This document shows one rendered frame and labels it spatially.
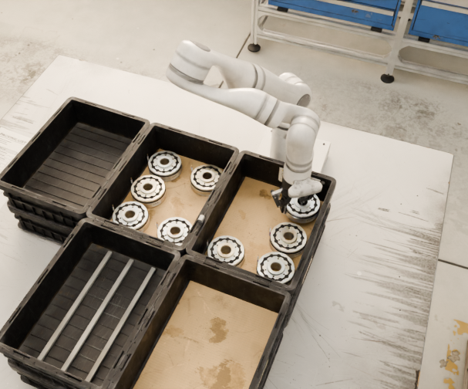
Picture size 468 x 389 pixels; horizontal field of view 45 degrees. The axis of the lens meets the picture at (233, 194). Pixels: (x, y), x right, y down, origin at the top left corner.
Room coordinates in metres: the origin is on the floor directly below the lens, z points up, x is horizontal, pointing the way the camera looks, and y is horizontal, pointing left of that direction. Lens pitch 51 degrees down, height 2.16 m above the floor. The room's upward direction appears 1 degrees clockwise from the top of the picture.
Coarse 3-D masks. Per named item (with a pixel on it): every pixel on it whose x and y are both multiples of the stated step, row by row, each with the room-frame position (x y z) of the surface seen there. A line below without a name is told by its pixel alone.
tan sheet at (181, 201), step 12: (180, 156) 1.22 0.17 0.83; (180, 180) 1.12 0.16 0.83; (168, 192) 1.07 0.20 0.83; (180, 192) 1.07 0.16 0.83; (192, 192) 1.07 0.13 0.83; (168, 204) 1.02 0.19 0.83; (180, 204) 1.02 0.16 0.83; (192, 204) 1.02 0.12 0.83; (156, 216) 0.98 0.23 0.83; (168, 216) 0.98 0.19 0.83; (180, 216) 0.98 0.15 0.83; (192, 216) 0.98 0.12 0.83; (156, 228) 0.93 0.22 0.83
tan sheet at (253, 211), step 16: (240, 192) 1.07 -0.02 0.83; (256, 192) 1.07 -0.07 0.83; (240, 208) 1.01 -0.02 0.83; (256, 208) 1.01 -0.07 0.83; (272, 208) 1.01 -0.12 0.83; (320, 208) 1.02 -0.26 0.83; (224, 224) 0.95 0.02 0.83; (240, 224) 0.95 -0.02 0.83; (256, 224) 0.96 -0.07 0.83; (272, 224) 0.96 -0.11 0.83; (304, 224) 0.96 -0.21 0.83; (240, 240) 0.90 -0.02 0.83; (256, 240) 0.90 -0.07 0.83; (256, 256) 0.84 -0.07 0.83
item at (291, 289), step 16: (240, 160) 1.11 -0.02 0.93; (272, 160) 1.12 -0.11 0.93; (320, 176) 1.06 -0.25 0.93; (208, 208) 0.93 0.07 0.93; (320, 224) 0.89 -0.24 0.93; (192, 240) 0.83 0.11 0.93; (208, 256) 0.78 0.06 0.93; (304, 256) 0.78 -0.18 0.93; (240, 272) 0.73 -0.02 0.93; (288, 288) 0.69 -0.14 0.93
